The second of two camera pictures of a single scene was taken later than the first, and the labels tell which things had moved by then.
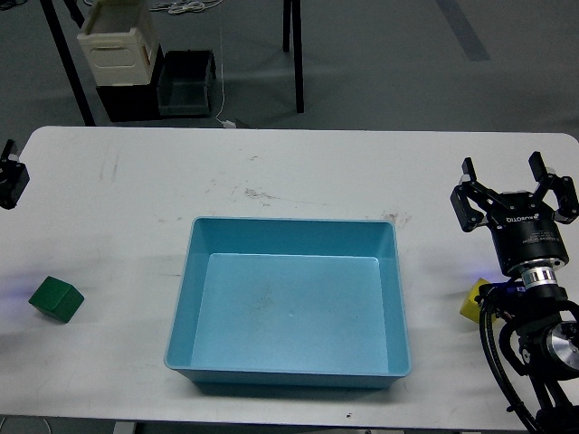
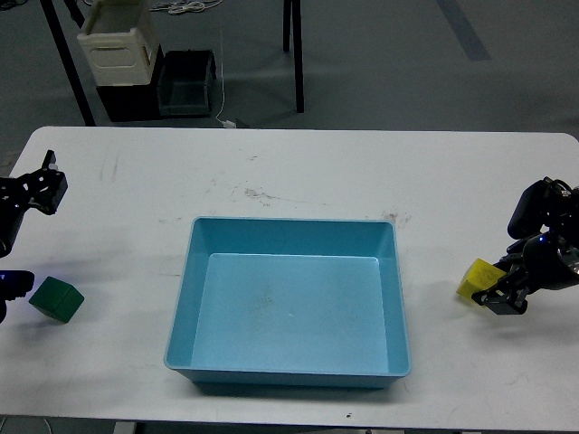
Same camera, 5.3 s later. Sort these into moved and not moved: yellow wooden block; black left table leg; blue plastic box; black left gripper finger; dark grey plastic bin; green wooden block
Moved: yellow wooden block; black left gripper finger
Not moved: black left table leg; dark grey plastic bin; blue plastic box; green wooden block
